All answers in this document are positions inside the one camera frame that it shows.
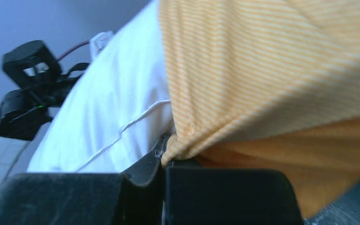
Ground orange printed pillowcase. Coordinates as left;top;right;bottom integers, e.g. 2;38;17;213
158;0;360;218

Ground white pillow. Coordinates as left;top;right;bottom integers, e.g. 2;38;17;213
27;0;175;173

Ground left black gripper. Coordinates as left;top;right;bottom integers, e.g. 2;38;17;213
0;40;89;141

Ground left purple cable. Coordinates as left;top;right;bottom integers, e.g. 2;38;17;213
55;39;91;63

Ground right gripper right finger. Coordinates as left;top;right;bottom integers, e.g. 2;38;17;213
165;159;304;225

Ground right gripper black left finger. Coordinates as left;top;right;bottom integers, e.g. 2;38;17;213
0;135;169;225

